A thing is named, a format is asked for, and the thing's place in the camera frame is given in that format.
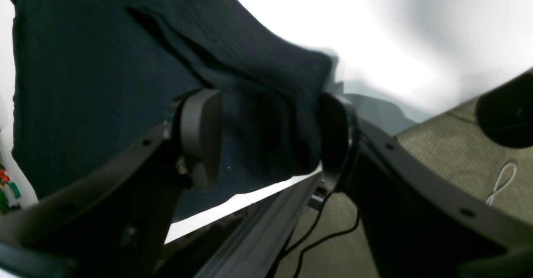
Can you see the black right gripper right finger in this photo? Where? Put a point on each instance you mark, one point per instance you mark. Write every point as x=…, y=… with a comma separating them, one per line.
x=417, y=224

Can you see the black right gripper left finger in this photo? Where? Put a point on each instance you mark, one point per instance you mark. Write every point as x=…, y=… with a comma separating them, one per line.
x=114, y=222

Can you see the black T-shirt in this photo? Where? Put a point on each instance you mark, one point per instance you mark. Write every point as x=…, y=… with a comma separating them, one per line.
x=92, y=76

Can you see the black round base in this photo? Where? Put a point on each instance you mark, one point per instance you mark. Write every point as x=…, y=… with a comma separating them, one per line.
x=505, y=115

